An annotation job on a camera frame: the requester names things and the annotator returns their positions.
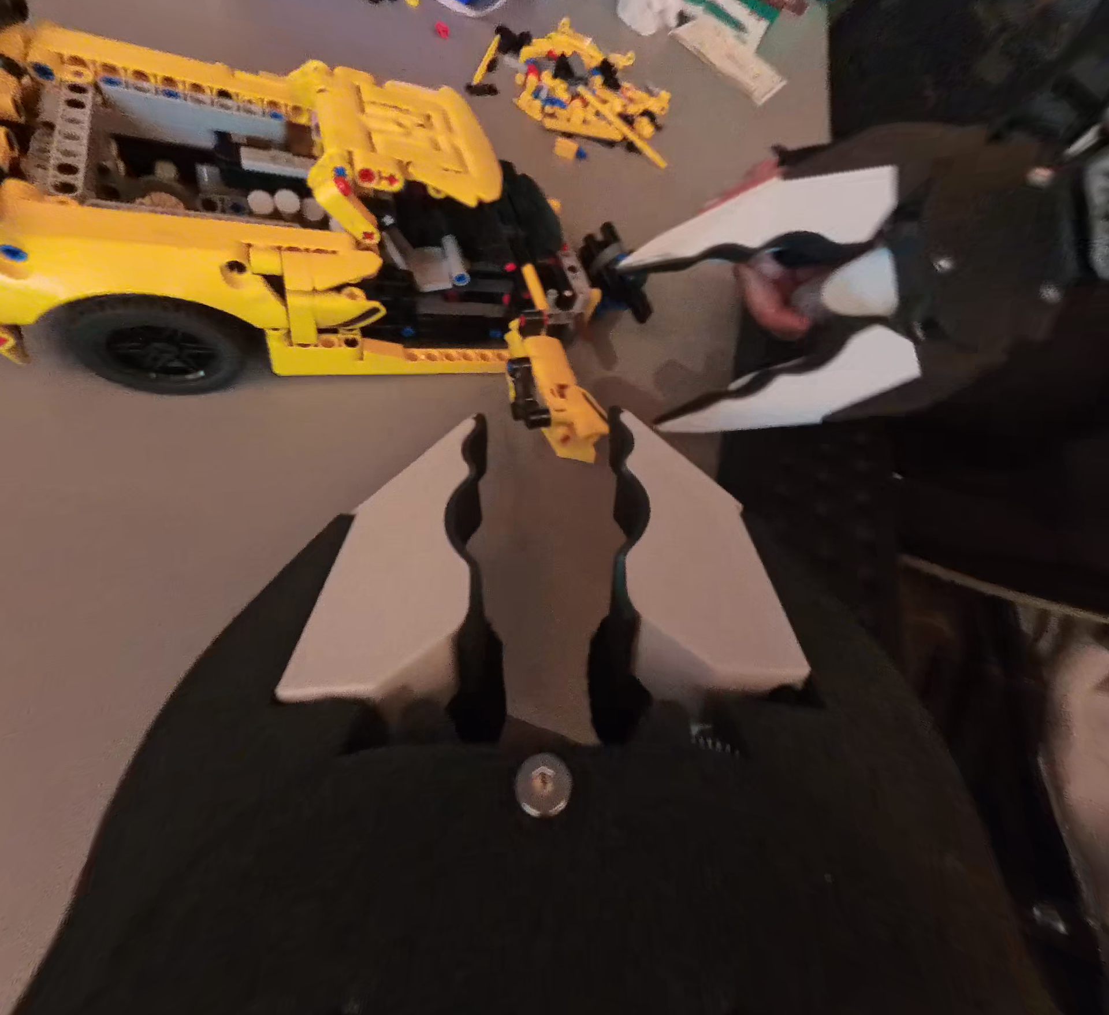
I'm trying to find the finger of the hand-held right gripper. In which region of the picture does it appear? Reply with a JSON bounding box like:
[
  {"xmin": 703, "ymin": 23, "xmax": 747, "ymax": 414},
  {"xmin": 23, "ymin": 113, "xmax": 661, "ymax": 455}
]
[
  {"xmin": 652, "ymin": 329, "xmax": 923, "ymax": 436},
  {"xmin": 622, "ymin": 164, "xmax": 902, "ymax": 273}
]

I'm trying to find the grey black brick chassis module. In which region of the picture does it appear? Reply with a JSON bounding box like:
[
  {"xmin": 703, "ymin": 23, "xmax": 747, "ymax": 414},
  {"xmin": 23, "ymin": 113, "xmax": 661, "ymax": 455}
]
[{"xmin": 520, "ymin": 222, "xmax": 655, "ymax": 340}]

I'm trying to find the yellow loose brick pile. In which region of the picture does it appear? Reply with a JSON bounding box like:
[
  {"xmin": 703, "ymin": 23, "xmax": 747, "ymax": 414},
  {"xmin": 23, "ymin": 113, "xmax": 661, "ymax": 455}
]
[{"xmin": 468, "ymin": 17, "xmax": 675, "ymax": 169}]

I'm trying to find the person's right hand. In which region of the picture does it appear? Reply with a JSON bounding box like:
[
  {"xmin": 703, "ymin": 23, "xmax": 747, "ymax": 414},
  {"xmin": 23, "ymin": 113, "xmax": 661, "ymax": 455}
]
[{"xmin": 735, "ymin": 251, "xmax": 835, "ymax": 342}]

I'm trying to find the white printed leaflet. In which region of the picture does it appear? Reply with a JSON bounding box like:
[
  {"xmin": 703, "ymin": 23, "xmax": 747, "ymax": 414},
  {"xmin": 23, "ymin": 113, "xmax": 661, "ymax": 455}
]
[{"xmin": 667, "ymin": 0, "xmax": 788, "ymax": 106}]

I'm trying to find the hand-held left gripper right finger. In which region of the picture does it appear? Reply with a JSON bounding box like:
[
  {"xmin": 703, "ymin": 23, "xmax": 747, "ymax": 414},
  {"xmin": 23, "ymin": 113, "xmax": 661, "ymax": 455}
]
[{"xmin": 606, "ymin": 408, "xmax": 813, "ymax": 715}]

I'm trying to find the white crumpled plastic wrap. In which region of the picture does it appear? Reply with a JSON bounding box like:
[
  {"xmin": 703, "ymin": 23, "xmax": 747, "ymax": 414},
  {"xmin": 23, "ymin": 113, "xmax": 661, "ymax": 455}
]
[{"xmin": 615, "ymin": 0, "xmax": 687, "ymax": 39}]

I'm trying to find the black perforated seat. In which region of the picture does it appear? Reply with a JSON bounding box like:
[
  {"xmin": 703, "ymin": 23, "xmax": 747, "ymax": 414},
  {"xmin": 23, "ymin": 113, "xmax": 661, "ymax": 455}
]
[{"xmin": 719, "ymin": 322, "xmax": 902, "ymax": 644}]

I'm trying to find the black office chair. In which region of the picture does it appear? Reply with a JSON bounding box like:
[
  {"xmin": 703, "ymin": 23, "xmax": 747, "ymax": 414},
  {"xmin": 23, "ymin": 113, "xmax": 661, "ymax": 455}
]
[{"xmin": 827, "ymin": 0, "xmax": 1109, "ymax": 141}]

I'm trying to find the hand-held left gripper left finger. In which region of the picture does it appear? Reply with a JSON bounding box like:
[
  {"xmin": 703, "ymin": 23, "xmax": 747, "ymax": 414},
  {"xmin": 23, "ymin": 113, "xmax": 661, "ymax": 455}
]
[{"xmin": 274, "ymin": 415, "xmax": 490, "ymax": 708}]

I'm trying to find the grey desk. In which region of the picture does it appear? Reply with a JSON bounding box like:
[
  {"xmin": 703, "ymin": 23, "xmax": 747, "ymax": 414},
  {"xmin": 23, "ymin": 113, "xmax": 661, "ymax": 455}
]
[{"xmin": 0, "ymin": 0, "xmax": 833, "ymax": 990}]

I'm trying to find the yellow toy brick car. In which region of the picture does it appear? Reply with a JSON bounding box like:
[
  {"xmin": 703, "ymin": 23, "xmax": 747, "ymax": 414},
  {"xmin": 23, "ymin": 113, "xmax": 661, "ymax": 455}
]
[{"xmin": 0, "ymin": 18, "xmax": 612, "ymax": 463}]

